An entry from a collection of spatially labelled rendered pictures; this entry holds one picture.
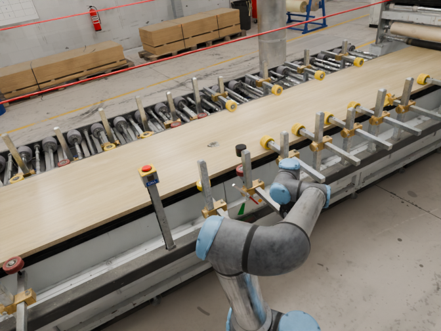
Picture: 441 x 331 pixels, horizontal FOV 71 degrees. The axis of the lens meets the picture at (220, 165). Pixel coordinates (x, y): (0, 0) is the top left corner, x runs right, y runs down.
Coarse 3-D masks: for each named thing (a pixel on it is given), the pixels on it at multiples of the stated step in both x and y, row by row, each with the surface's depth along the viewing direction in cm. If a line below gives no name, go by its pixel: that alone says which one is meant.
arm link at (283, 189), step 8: (280, 176) 129; (288, 176) 128; (272, 184) 127; (280, 184) 124; (288, 184) 124; (296, 184) 123; (272, 192) 126; (280, 192) 124; (288, 192) 123; (296, 192) 122; (280, 200) 126; (288, 200) 124
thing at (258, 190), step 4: (256, 188) 174; (260, 188) 174; (256, 192) 175; (260, 192) 171; (264, 192) 171; (260, 196) 172; (264, 196) 168; (268, 196) 168; (264, 200) 169; (268, 200) 165; (272, 200) 165; (268, 204) 166; (272, 204) 162; (276, 204) 162; (272, 208) 164; (276, 208) 160; (276, 212) 161; (280, 216) 159
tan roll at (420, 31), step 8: (392, 24) 332; (400, 24) 325; (408, 24) 319; (416, 24) 314; (392, 32) 334; (400, 32) 326; (408, 32) 318; (416, 32) 311; (424, 32) 305; (432, 32) 299; (440, 32) 293; (432, 40) 303; (440, 40) 295
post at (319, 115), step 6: (318, 114) 174; (324, 114) 175; (318, 120) 176; (318, 126) 178; (318, 132) 180; (318, 138) 182; (318, 156) 190; (312, 162) 195; (318, 162) 193; (312, 168) 197; (318, 168) 195
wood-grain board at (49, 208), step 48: (288, 96) 260; (336, 96) 249; (144, 144) 222; (192, 144) 214; (0, 192) 194; (48, 192) 188; (96, 192) 182; (144, 192) 177; (0, 240) 159; (48, 240) 155
